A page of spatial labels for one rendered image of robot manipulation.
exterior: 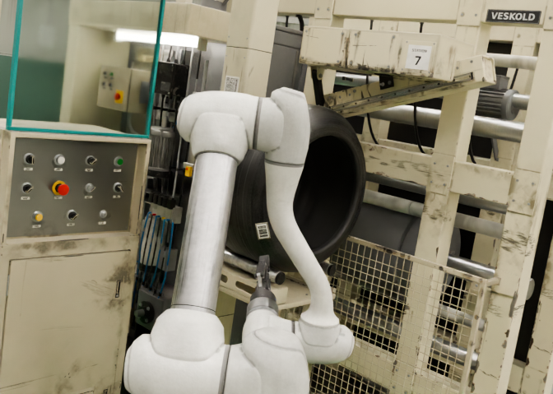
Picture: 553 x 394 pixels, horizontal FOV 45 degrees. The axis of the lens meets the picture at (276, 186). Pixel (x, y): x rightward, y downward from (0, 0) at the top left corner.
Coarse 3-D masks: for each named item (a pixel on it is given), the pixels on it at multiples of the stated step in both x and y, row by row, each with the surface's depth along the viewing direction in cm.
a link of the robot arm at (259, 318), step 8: (256, 312) 181; (264, 312) 180; (272, 312) 182; (248, 320) 179; (256, 320) 177; (264, 320) 176; (272, 320) 177; (280, 320) 178; (288, 320) 179; (248, 328) 176; (256, 328) 174; (288, 328) 175
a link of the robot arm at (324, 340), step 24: (288, 168) 165; (288, 192) 168; (288, 216) 170; (288, 240) 171; (312, 264) 173; (312, 288) 174; (312, 312) 175; (312, 336) 173; (336, 336) 174; (312, 360) 175; (336, 360) 176
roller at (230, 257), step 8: (224, 256) 244; (232, 256) 242; (240, 256) 241; (232, 264) 242; (240, 264) 238; (248, 264) 236; (256, 264) 234; (272, 272) 228; (280, 272) 228; (272, 280) 228; (280, 280) 228
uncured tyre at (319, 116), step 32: (320, 128) 226; (352, 128) 243; (256, 160) 216; (320, 160) 268; (352, 160) 246; (256, 192) 215; (320, 192) 270; (352, 192) 251; (320, 224) 264; (352, 224) 251; (256, 256) 229; (288, 256) 228; (320, 256) 241
